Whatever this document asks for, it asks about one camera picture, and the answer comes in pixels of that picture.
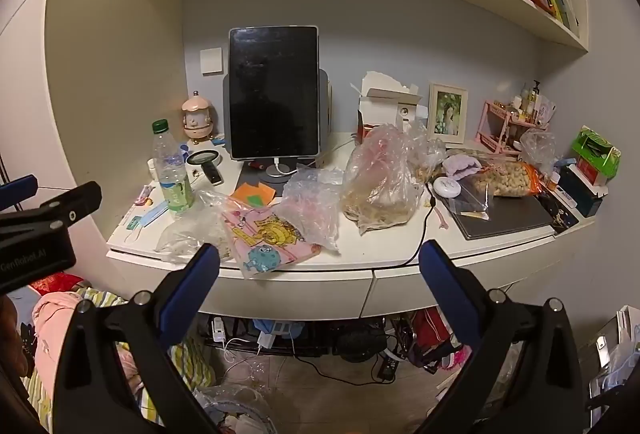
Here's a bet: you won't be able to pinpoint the small clear zip bag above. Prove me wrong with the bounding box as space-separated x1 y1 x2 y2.
457 174 496 219

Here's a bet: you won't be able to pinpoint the thin clear plastic bag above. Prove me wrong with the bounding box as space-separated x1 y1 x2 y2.
520 129 557 175

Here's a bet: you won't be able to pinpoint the white charging cable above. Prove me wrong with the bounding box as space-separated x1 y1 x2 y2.
272 139 356 175

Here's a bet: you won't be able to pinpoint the yellow blue striped blanket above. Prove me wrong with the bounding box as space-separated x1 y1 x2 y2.
22 286 216 420

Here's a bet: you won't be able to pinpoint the pink plastic rack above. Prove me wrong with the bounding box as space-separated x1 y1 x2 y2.
482 100 551 156

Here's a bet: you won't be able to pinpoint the white rimmed magnifying glass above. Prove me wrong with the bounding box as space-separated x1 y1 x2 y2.
186 149 222 172

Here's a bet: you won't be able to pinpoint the black printed booklet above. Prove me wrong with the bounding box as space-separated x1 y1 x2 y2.
537 194 580 235

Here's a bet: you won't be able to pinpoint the black cable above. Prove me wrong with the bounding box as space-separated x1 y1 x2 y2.
402 194 436 267

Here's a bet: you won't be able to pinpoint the pink cartoon printed bag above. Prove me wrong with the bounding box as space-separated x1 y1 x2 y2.
220 206 322 280

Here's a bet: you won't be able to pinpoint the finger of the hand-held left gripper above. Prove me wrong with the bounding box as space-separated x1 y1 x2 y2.
0 177 39 211
0 181 103 240

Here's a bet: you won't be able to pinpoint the black car key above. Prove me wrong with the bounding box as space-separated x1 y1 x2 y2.
201 161 224 186

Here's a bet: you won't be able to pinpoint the white wall switch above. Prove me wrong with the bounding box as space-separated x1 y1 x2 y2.
200 47 224 75

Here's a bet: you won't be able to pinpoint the green box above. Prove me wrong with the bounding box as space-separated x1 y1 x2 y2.
571 126 622 179

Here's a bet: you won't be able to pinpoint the pink lantern night light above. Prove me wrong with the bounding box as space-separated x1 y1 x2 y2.
181 90 216 146

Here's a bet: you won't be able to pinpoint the group of small cosmetic bottles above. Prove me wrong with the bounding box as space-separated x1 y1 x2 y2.
510 80 557 125

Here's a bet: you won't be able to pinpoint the red embroidered cloth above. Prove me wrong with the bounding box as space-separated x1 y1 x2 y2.
30 271 83 297

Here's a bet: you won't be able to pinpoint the black tablet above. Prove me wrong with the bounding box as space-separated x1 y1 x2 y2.
228 26 321 161

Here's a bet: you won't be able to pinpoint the blue face mask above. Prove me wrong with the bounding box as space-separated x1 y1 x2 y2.
127 201 171 231

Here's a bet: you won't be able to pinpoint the red white box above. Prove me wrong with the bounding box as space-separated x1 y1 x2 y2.
575 156 608 187

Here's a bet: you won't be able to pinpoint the framed photo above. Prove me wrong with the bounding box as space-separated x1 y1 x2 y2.
427 83 469 145

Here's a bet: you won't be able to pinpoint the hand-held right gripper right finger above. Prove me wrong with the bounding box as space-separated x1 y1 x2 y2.
415 240 583 434

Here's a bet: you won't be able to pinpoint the white blue power strip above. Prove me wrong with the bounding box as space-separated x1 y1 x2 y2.
257 321 301 349

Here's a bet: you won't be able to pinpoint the red carton box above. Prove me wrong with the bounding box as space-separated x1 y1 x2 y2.
350 83 425 142

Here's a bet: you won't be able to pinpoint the white round device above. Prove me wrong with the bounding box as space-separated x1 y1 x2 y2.
432 176 462 197

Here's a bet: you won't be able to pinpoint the purple cloth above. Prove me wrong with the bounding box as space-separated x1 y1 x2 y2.
442 154 483 177

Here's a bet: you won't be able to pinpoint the red bag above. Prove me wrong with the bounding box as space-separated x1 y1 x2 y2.
412 309 451 355

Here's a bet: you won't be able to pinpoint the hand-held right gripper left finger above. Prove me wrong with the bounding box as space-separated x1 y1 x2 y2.
52 243 221 434

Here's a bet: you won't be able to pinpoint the clear bag of yellow snacks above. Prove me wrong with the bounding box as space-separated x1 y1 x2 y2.
410 120 447 180

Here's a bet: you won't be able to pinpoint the black round object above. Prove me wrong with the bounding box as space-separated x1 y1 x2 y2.
336 329 388 362

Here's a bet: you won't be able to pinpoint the pink clothing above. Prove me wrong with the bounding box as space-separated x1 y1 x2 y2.
32 291 96 380

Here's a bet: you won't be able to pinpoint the person's left forearm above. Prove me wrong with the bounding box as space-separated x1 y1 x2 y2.
0 295 33 395

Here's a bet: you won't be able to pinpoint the clear plastic bag with waste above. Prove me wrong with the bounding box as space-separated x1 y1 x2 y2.
195 384 273 434

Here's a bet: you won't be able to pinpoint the black box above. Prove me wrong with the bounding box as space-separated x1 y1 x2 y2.
556 164 604 218

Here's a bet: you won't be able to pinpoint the white desk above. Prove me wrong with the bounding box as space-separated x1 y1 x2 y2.
105 129 601 322

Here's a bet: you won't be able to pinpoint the white paper bag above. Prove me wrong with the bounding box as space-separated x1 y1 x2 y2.
590 304 640 397

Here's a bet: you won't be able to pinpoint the clear plastic bag with crumbs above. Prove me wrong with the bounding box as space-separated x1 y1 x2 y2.
156 189 236 265

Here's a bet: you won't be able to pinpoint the large clear bag brown residue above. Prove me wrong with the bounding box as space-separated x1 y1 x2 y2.
341 123 448 235

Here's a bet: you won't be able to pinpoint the orange and green paper sheets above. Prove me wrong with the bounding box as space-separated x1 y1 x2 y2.
231 182 283 210

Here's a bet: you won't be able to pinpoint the black power strip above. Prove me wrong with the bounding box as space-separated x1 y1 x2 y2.
377 356 401 382

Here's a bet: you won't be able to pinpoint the dark grey laptop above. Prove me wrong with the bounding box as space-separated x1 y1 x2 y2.
447 194 557 241

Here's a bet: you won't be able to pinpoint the bag of peanuts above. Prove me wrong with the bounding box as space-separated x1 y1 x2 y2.
470 162 543 199

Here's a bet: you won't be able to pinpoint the green label plastic bottle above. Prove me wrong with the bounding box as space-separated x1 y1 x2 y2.
151 119 196 219

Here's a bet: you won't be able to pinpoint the white carton box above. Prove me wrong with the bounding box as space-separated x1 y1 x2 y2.
361 71 420 101

